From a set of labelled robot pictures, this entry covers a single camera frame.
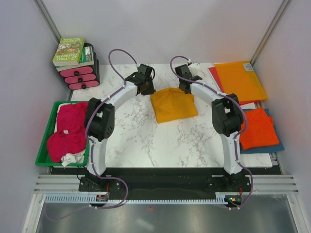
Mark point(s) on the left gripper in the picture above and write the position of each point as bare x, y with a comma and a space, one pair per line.
151, 90

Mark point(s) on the yellow t shirt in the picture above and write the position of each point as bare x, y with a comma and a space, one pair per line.
173, 104

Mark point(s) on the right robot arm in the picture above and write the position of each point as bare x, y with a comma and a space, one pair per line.
227, 114

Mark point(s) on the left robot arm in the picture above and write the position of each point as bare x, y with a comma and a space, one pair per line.
100, 115

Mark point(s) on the red plastic folder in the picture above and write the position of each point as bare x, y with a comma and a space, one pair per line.
244, 104

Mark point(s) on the orange plastic folder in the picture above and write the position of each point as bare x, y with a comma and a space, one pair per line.
240, 79

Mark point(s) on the pink and black drawer unit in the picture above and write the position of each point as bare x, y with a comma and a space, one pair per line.
82, 77

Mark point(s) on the green illustrated book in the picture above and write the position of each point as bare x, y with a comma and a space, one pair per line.
69, 51

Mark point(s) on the magenta t shirt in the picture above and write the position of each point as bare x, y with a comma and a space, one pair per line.
69, 131

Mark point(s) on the folded orange t shirt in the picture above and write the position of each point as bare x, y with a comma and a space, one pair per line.
260, 130

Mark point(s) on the white t shirt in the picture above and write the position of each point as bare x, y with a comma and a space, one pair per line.
70, 158

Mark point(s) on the folded blue t shirt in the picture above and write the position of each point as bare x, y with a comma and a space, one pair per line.
270, 149

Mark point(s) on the green plastic tray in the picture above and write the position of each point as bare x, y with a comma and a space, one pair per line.
43, 158

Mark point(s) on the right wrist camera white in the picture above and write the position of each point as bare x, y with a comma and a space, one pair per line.
194, 67

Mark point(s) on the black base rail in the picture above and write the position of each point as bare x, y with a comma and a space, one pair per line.
163, 183

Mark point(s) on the left aluminium corner post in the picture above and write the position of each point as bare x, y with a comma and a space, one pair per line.
48, 19

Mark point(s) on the aluminium corner post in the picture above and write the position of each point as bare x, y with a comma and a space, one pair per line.
271, 28
48, 19

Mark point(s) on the right aluminium corner post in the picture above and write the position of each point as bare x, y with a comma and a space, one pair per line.
271, 28

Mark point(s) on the white slotted cable duct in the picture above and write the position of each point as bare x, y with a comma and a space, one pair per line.
97, 199

